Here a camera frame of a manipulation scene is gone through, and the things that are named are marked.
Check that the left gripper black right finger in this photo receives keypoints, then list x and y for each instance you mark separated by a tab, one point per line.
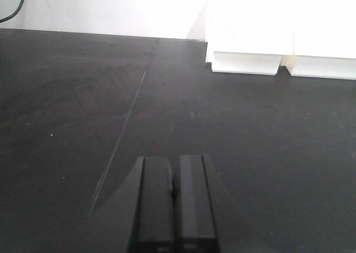
207	218

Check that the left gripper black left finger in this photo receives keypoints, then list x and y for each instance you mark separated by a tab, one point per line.
138	215

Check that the left white plastic bin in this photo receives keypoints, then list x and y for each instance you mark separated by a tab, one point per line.
242	37

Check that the white plastic bin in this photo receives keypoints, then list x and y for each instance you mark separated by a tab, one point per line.
323	42
242	37

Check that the middle white plastic bin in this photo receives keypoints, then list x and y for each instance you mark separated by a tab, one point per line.
323	42

